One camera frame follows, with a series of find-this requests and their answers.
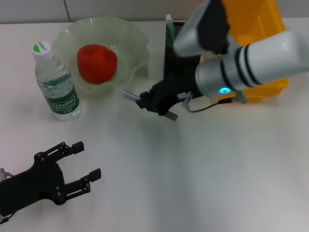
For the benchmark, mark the black mesh pen holder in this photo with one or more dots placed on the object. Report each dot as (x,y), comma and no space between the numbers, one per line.
(173,65)

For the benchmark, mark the green wavy glass fruit plate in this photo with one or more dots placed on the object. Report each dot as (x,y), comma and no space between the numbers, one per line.
(130,48)

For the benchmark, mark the green utility knife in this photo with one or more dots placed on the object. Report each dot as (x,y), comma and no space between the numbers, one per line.
(171,29)

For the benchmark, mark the red tomato-like ball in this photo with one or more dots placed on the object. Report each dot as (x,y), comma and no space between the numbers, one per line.
(96,62)

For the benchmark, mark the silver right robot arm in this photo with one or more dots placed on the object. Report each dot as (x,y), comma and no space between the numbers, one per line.
(253,62)

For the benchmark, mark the clear green-label water bottle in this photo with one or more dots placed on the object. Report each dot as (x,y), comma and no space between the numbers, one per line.
(60,96)

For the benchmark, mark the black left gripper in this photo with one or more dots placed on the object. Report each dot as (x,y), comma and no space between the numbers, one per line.
(36,183)

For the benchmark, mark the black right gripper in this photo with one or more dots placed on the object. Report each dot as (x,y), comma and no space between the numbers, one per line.
(178,87)

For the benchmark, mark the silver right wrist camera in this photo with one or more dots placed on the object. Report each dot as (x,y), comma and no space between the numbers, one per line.
(202,29)

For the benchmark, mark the grey marker pen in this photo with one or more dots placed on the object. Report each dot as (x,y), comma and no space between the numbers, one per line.
(131,96)

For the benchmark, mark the yellow plastic bin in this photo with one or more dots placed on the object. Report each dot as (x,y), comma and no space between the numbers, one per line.
(265,19)

